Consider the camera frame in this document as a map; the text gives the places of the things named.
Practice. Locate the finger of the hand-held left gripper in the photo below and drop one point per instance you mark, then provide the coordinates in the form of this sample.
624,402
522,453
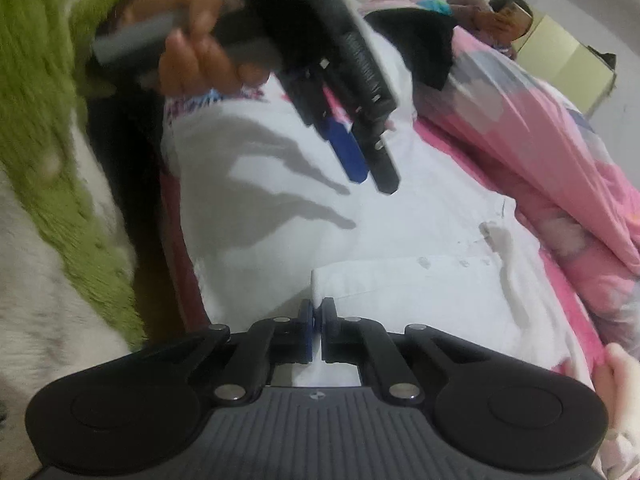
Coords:
347,152
384,165

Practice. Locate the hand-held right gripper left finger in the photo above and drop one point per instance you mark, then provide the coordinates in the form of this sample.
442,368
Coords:
307,335

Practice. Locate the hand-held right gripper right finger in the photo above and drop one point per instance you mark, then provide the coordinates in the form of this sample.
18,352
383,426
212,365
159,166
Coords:
328,332

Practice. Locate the white shirt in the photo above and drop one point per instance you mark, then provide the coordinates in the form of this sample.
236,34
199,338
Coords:
400,260

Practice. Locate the person's left forearm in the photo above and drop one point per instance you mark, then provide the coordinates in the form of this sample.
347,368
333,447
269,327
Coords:
40,110

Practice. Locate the person's left hand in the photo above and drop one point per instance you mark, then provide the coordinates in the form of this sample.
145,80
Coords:
192,60

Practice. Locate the pink floral fleece blanket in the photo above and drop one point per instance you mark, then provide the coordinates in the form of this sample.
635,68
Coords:
440,135

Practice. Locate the black garment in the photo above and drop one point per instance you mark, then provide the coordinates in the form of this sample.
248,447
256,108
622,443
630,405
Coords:
415,45

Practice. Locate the teal cloth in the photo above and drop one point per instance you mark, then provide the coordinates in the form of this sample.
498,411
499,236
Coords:
436,6

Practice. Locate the pink floral quilt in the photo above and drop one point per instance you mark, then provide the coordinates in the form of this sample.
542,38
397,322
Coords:
540,150

